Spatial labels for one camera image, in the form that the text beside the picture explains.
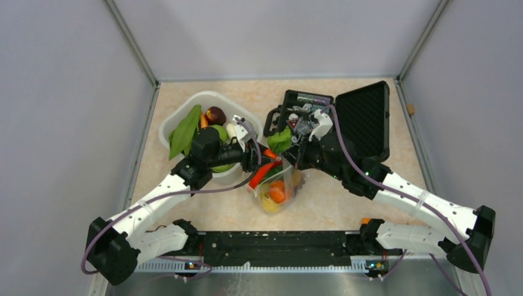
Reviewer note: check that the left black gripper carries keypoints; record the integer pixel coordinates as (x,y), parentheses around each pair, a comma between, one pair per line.
(250,159)

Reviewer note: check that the thin orange carrot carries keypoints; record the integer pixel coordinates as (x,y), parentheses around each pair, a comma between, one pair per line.
(203,122)

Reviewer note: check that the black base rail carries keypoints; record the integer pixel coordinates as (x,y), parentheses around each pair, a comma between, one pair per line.
(279,248)

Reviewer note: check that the green cabbage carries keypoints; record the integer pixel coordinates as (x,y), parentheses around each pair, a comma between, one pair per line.
(222,168)

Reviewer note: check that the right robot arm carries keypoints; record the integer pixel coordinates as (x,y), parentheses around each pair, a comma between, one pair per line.
(462,234)

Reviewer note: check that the clear zip top bag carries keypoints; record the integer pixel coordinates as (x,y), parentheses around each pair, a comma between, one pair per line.
(294,180)

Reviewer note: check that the dark green cucumber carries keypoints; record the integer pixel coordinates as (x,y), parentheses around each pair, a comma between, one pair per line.
(273,171)

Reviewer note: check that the light green lime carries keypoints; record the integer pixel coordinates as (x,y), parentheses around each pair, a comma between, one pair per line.
(223,134)

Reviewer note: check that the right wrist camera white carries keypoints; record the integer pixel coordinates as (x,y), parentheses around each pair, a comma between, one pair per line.
(322,125)

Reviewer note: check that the white plastic basket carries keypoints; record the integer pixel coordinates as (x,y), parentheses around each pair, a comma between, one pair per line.
(175,118)

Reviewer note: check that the yellow lemon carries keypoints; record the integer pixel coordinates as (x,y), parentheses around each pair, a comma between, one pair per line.
(269,206)

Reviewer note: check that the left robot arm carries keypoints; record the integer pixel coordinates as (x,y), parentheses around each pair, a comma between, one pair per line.
(117,246)

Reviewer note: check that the black carrying case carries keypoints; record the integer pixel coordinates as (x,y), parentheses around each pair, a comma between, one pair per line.
(363,116)

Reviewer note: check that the green lettuce leaf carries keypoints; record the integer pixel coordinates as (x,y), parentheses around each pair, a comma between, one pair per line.
(180,139)

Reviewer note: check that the small orange fruit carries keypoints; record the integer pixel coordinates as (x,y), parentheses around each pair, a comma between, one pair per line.
(278,192)

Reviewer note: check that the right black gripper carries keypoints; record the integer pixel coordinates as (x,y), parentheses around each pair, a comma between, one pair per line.
(297,152)

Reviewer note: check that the dark brown round fruit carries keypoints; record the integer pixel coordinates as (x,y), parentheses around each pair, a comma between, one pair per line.
(215,116)

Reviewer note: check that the poker chips in case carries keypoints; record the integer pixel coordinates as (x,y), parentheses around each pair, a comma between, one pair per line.
(297,111)

